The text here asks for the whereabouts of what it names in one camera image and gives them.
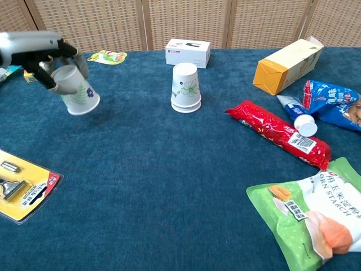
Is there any green corn starch bag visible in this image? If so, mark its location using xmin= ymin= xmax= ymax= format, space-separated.
xmin=246 ymin=157 xmax=361 ymax=271

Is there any white cardboard box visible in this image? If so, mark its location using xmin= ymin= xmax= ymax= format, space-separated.
xmin=165 ymin=38 xmax=211 ymax=69

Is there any green yellow pouch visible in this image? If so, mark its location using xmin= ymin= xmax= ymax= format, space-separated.
xmin=87 ymin=50 xmax=127 ymax=65

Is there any yellow razor blister pack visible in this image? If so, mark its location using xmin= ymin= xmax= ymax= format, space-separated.
xmin=0 ymin=148 xmax=64 ymax=225

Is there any small yellow cardboard box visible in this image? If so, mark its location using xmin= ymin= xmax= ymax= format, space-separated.
xmin=23 ymin=69 xmax=39 ymax=84

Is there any red biscuit pack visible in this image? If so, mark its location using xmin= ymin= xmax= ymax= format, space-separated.
xmin=224 ymin=99 xmax=332 ymax=171

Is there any cream and orange carton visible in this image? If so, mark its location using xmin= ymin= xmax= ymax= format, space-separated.
xmin=252 ymin=36 xmax=324 ymax=96

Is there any blue table cloth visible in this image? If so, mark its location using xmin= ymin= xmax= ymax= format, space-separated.
xmin=0 ymin=46 xmax=361 ymax=271

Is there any blue white toothpaste tube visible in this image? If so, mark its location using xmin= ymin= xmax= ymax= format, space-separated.
xmin=276 ymin=95 xmax=319 ymax=137

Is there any teal snack bag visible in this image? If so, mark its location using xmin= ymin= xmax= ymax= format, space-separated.
xmin=0 ymin=65 xmax=22 ymax=84

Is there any white floral paper cup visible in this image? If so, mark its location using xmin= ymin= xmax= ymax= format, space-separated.
xmin=50 ymin=64 xmax=101 ymax=116
xmin=170 ymin=62 xmax=202 ymax=110
xmin=171 ymin=103 xmax=202 ymax=114

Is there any wicker folding screen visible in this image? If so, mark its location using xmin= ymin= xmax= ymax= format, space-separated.
xmin=0 ymin=0 xmax=361 ymax=53

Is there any blue snack bag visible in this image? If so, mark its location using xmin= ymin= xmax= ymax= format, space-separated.
xmin=303 ymin=80 xmax=361 ymax=132

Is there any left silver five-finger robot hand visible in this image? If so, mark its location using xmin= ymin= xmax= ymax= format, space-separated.
xmin=0 ymin=30 xmax=90 ymax=95

